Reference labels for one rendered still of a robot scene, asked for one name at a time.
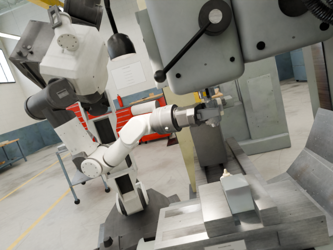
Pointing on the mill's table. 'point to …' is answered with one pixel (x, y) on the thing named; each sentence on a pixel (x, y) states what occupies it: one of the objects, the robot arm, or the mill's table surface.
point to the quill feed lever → (224, 11)
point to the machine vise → (249, 222)
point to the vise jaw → (216, 210)
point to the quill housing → (200, 50)
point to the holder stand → (209, 144)
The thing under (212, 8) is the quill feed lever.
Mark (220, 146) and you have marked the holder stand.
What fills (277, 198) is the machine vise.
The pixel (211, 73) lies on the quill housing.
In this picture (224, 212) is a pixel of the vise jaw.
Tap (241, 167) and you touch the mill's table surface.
